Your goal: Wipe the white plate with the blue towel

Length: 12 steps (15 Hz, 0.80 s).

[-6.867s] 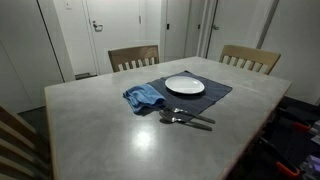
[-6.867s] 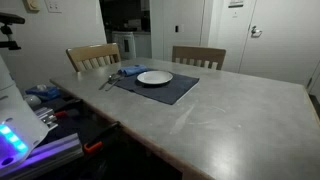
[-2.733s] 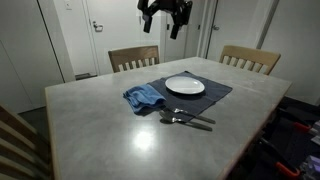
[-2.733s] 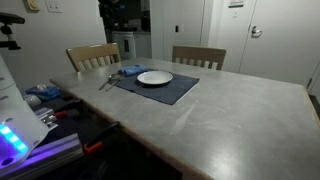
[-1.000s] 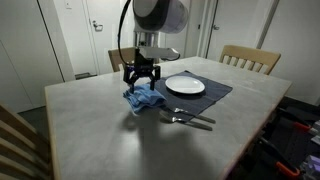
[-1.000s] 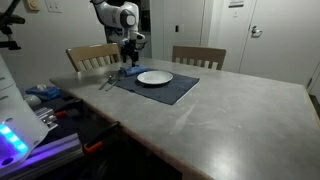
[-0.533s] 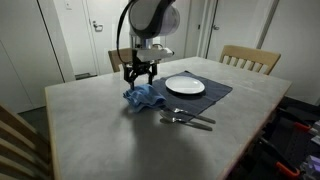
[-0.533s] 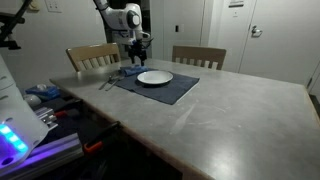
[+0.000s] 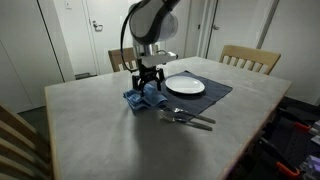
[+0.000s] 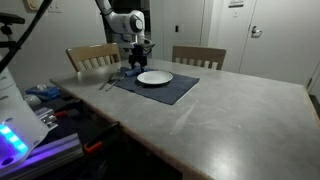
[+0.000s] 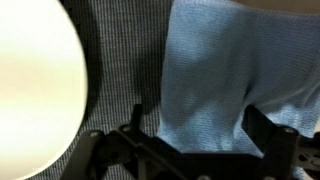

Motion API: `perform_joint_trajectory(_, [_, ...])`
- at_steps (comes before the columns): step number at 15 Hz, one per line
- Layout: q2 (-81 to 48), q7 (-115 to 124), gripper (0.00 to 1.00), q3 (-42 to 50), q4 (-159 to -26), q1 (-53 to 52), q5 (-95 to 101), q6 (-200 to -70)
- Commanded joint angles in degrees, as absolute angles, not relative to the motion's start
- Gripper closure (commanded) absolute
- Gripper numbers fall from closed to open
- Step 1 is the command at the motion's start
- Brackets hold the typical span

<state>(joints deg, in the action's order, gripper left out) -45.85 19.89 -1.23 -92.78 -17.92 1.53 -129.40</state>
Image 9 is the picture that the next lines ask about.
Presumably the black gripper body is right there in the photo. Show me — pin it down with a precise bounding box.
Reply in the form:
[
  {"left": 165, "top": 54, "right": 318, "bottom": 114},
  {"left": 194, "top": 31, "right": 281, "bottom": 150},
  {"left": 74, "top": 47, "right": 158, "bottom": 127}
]
[{"left": 137, "top": 61, "right": 159, "bottom": 83}]

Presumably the blue microfiber towel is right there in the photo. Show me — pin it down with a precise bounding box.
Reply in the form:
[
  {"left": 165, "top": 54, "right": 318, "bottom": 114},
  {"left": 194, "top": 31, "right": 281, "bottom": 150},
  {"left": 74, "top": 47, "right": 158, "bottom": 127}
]
[{"left": 122, "top": 83, "right": 169, "bottom": 115}]

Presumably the white round plate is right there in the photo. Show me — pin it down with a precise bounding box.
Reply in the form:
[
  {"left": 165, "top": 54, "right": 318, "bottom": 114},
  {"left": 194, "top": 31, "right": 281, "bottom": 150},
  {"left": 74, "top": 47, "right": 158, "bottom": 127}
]
[{"left": 165, "top": 75, "right": 206, "bottom": 95}]

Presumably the dark brown wooden chair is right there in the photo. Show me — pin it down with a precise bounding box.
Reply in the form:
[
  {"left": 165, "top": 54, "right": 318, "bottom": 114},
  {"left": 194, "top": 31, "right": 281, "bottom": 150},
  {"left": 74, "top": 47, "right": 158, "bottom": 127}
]
[{"left": 107, "top": 45, "right": 160, "bottom": 73}]

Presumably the narrow white door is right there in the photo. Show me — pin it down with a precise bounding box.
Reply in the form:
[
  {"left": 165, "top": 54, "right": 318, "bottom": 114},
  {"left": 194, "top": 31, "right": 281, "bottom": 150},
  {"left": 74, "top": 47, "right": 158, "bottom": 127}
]
[{"left": 164, "top": 0, "right": 193, "bottom": 63}]

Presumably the silver metal fork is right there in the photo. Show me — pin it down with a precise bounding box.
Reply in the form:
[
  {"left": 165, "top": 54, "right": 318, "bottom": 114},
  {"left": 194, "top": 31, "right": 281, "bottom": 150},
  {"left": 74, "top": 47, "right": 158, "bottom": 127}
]
[{"left": 163, "top": 106, "right": 217, "bottom": 125}]

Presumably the dark blue fabric placemat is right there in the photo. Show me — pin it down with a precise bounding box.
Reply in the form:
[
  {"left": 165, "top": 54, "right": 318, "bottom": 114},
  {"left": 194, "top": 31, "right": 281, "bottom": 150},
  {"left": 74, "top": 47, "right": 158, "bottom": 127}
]
[{"left": 151, "top": 70, "right": 233, "bottom": 118}]

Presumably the light tan wooden chair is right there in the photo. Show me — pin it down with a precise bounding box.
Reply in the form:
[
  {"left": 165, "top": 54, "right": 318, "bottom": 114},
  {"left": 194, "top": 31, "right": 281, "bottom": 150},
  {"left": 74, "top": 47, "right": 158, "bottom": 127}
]
[{"left": 218, "top": 44, "right": 282, "bottom": 76}]

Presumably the slatted brown wooden chair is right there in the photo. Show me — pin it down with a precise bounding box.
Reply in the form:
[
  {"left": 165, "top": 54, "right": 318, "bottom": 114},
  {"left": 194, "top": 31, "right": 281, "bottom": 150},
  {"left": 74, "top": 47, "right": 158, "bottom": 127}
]
[{"left": 0, "top": 103, "right": 53, "bottom": 180}]

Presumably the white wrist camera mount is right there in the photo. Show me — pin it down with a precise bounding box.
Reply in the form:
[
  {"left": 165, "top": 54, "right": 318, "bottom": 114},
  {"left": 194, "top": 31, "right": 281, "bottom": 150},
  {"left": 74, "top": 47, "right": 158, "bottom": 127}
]
[{"left": 141, "top": 49, "right": 177, "bottom": 67}]

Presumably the white door with lever handle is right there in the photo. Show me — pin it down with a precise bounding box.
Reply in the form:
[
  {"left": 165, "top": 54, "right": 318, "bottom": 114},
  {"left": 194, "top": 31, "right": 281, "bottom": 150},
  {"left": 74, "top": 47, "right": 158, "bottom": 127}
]
[{"left": 83, "top": 0, "right": 144, "bottom": 76}]

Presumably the silver lever door handle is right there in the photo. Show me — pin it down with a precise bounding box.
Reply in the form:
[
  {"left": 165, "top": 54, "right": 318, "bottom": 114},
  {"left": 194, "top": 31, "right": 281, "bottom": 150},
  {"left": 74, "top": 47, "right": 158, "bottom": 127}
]
[{"left": 92, "top": 20, "right": 104, "bottom": 33}]

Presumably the white door with small handle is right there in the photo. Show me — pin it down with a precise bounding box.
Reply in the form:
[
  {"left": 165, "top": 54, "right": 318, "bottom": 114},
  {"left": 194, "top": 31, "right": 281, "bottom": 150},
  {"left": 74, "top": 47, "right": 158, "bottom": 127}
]
[{"left": 206, "top": 0, "right": 268, "bottom": 63}]

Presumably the orange handled clamp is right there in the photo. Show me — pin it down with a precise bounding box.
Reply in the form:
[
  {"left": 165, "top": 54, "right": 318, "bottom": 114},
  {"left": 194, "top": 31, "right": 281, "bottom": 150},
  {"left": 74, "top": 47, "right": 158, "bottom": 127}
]
[
  {"left": 275, "top": 161, "right": 301, "bottom": 178},
  {"left": 292, "top": 121, "right": 313, "bottom": 134}
]

